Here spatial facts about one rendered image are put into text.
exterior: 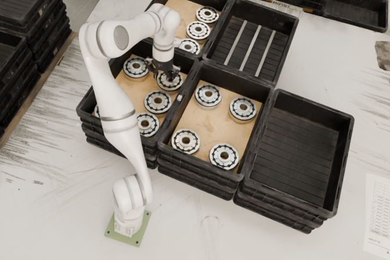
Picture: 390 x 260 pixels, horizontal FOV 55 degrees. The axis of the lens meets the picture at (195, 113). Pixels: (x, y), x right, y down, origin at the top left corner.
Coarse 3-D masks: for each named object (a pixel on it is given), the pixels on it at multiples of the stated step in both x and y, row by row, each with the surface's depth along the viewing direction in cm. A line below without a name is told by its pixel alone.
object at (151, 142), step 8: (144, 40) 145; (184, 56) 142; (192, 56) 142; (192, 72) 138; (184, 88) 134; (88, 96) 128; (176, 96) 131; (80, 104) 126; (80, 112) 125; (168, 112) 128; (88, 120) 126; (96, 120) 124; (160, 128) 124; (144, 136) 122; (152, 144) 122
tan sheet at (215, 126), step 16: (192, 96) 144; (208, 96) 145; (224, 96) 146; (192, 112) 140; (208, 112) 141; (224, 112) 142; (176, 128) 136; (192, 128) 137; (208, 128) 137; (224, 128) 138; (240, 128) 139; (208, 144) 134; (240, 144) 135; (240, 160) 132
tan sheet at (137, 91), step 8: (120, 72) 147; (120, 80) 145; (128, 80) 146; (144, 80) 146; (152, 80) 147; (184, 80) 148; (128, 88) 144; (136, 88) 144; (144, 88) 144; (152, 88) 145; (136, 96) 142; (144, 96) 142; (136, 104) 140; (136, 112) 138; (144, 112) 139; (160, 120) 137
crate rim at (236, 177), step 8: (200, 64) 140; (208, 64) 140; (232, 72) 140; (192, 80) 138; (248, 80) 138; (256, 80) 139; (272, 88) 137; (184, 96) 132; (272, 96) 135; (176, 104) 130; (176, 112) 128; (264, 112) 131; (168, 120) 126; (168, 128) 124; (160, 136) 122; (256, 136) 126; (160, 144) 121; (168, 152) 122; (176, 152) 120; (184, 152) 120; (248, 152) 122; (192, 160) 120; (200, 160) 119; (248, 160) 121; (208, 168) 120; (216, 168) 118; (224, 168) 118; (232, 176) 118; (240, 176) 118
